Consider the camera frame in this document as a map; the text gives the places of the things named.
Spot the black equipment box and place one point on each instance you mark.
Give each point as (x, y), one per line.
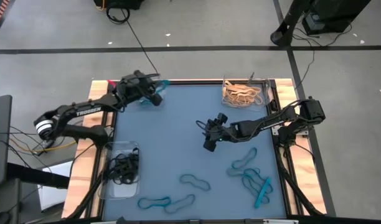
(122, 3)

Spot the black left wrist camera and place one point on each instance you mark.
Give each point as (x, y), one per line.
(142, 77)

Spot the black computer case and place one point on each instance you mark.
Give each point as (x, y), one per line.
(333, 15)

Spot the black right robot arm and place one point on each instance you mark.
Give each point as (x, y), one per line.
(271, 119)

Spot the clear plastic basket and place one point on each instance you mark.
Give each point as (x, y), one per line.
(266, 104)
(122, 191)
(137, 108)

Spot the grey basket clip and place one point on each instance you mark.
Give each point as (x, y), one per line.
(251, 79)

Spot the white paper box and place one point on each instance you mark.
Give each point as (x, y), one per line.
(53, 196)

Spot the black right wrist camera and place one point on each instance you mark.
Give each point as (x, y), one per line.
(222, 118)

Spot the red plastic tag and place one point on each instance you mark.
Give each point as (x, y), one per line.
(111, 83)

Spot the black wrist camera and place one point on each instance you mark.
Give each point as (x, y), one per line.
(142, 77)
(222, 118)

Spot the black rubber band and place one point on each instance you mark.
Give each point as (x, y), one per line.
(134, 165)
(120, 182)
(125, 172)
(115, 161)
(111, 174)
(131, 180)
(136, 152)

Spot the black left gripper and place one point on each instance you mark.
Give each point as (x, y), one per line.
(134, 90)

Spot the white bracket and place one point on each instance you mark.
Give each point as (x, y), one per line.
(103, 222)
(280, 221)

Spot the dark grey monitor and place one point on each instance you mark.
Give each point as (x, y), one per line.
(0, 140)

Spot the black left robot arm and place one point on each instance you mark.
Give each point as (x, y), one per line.
(84, 110)

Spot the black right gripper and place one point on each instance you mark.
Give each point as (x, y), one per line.
(218, 130)

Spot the black power adapter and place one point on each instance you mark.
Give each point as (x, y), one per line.
(45, 143)

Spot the black metal table frame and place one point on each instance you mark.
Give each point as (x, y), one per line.
(184, 82)

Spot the black stand bar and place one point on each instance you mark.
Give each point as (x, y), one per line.
(38, 175)

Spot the bright teal rubber band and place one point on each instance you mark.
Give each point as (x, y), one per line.
(262, 193)

